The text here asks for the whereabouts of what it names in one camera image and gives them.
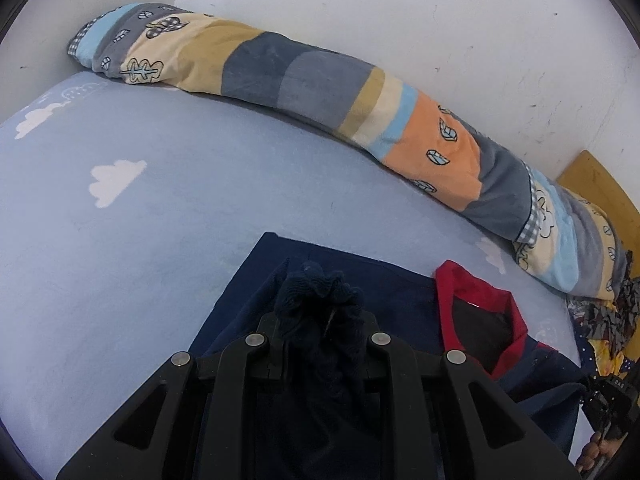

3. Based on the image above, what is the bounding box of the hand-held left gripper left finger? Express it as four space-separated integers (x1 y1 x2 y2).
55 311 287 480

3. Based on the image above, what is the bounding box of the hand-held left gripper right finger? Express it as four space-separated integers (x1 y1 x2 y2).
359 311 587 480

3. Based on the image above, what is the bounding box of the navy jacket with red collar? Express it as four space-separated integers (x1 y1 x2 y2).
187 231 592 480

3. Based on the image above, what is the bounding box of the person's right hand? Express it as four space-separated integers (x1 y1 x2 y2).
575 432 619 476

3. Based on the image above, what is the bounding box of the blue star-print yellow cloth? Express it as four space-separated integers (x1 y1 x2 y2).
575 337 640 377

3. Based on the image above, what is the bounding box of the dark grey patterned cloth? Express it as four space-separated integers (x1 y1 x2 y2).
567 275 640 361

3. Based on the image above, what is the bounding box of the blue cloud-print bed sheet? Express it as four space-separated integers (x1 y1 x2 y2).
0 70 587 480

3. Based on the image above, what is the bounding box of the wooden headboard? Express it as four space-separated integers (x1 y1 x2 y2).
556 150 640 281

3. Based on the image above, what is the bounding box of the rolled striped patchwork quilt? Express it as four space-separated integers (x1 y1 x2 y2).
66 2 632 302

